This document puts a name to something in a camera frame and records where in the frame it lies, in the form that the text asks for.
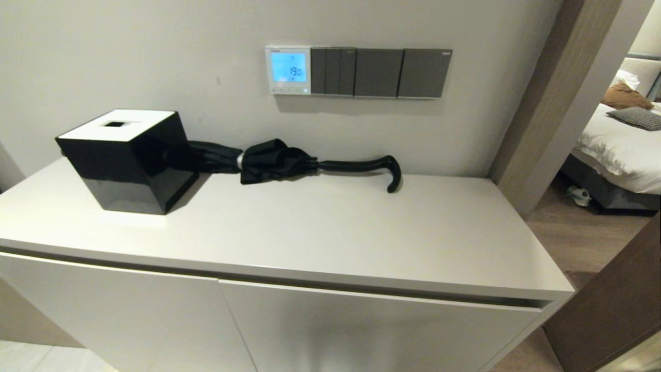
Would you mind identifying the white wall thermostat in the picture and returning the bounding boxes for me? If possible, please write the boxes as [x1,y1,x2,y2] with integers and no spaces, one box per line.
[265,45,312,96]

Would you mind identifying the white sideboard cabinet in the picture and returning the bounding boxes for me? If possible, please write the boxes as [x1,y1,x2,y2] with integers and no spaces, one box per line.
[0,158,575,372]

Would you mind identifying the wide white cabinet door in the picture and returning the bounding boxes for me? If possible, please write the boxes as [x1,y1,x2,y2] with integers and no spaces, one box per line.
[218,280,543,372]

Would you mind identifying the black tissue box white top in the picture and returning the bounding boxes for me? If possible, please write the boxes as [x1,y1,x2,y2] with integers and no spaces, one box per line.
[55,108,199,215]

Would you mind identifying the white slipper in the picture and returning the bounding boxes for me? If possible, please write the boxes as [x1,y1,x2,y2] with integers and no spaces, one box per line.
[565,185,592,207]

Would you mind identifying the dark grey bed base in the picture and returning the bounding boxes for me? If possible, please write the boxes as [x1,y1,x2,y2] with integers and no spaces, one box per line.
[560,153,661,215]

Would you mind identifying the bed with white sheets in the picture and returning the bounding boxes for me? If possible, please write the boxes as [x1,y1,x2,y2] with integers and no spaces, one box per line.
[571,101,661,196]

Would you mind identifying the brown cushion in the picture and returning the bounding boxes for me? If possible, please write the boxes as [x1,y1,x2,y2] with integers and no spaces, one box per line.
[602,83,655,111]

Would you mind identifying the white pillow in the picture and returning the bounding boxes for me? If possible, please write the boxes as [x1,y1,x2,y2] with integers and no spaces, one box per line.
[611,69,641,91]

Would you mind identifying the dark brown wooden door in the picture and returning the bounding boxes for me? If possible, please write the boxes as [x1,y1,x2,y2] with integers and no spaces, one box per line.
[542,214,661,372]

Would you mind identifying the black white checkered cushion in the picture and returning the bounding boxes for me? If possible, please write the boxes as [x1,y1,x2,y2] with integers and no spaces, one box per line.
[606,106,661,131]

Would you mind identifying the black folded umbrella curved handle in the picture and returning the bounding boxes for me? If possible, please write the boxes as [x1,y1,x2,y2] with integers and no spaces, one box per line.
[178,138,402,194]

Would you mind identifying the grey triple rocker wall switch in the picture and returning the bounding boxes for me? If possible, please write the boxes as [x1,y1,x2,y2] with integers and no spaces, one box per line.
[310,47,357,98]

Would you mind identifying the grey plain wall switch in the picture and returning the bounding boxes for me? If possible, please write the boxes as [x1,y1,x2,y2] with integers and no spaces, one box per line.
[354,48,404,99]

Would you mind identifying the grey wall switch with logo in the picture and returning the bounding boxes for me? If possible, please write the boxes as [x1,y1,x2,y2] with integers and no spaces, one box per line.
[397,48,453,99]

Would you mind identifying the light wooden door frame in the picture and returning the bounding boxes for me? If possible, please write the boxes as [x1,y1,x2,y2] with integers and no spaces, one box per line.
[490,0,655,218]

